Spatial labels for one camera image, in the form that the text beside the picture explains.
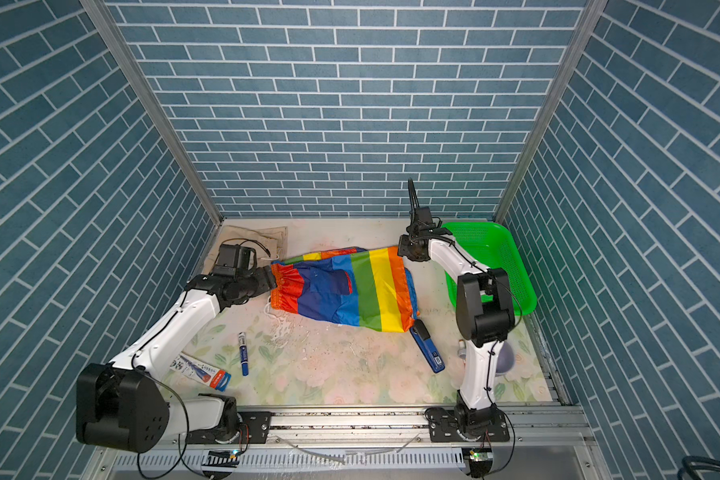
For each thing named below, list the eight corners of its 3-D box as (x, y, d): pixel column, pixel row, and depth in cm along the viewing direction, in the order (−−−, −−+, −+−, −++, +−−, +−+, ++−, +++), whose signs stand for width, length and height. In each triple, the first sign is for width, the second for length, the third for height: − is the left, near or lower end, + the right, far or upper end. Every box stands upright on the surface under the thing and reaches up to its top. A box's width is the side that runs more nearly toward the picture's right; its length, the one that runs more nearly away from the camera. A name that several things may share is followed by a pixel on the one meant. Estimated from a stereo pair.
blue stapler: (431, 376, 83) (433, 372, 80) (407, 326, 93) (409, 321, 90) (444, 371, 84) (446, 367, 81) (419, 322, 94) (420, 317, 91)
